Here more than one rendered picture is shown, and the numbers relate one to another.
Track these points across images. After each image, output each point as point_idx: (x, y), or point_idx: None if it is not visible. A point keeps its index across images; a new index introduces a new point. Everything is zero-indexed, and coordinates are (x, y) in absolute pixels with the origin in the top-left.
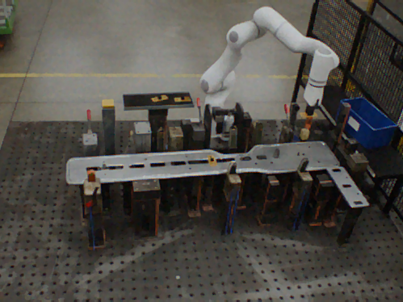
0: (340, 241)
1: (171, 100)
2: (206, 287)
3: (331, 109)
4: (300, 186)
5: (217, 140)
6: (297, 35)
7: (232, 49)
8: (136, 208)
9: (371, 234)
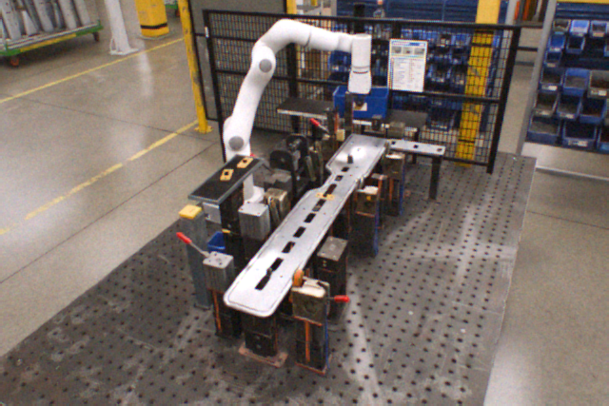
0: (435, 194)
1: (238, 168)
2: (434, 297)
3: (319, 111)
4: (400, 166)
5: None
6: (329, 32)
7: (261, 83)
8: (337, 282)
9: None
